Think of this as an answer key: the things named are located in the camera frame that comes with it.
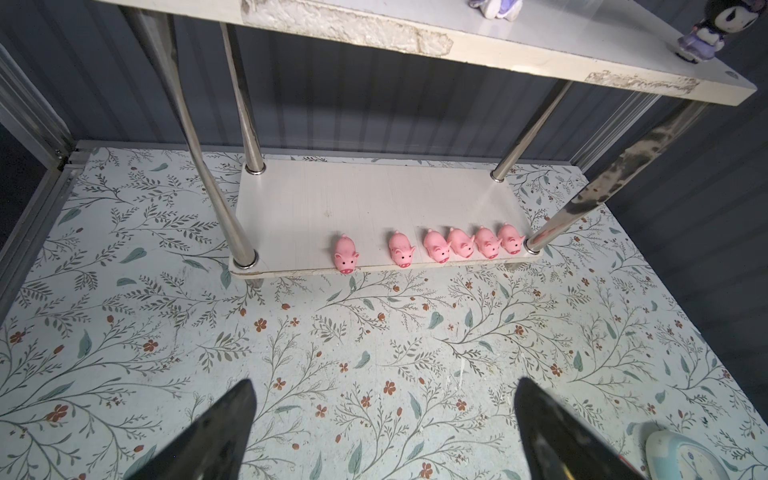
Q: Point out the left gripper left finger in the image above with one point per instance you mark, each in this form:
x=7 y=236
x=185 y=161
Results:
x=213 y=446

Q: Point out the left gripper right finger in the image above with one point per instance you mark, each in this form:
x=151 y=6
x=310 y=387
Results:
x=557 y=445

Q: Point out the pink pig toy top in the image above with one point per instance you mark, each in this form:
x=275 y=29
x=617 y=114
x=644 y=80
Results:
x=511 y=240

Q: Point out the pink pig toy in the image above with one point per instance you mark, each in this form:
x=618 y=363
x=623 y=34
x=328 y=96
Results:
x=437 y=248
x=511 y=240
x=487 y=243
x=461 y=243
x=345 y=255
x=401 y=250

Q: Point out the pink pig toy bottom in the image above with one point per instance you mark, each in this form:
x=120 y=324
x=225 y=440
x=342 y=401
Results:
x=401 y=250

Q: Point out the black purple toy figure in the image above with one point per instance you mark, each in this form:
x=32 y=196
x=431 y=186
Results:
x=498 y=9

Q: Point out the black purple toy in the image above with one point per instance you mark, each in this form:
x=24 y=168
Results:
x=722 y=18

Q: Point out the white two-tier shelf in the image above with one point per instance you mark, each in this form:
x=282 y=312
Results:
x=290 y=215

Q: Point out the light blue alarm clock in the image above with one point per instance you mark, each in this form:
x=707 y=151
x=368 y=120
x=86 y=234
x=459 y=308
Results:
x=673 y=456

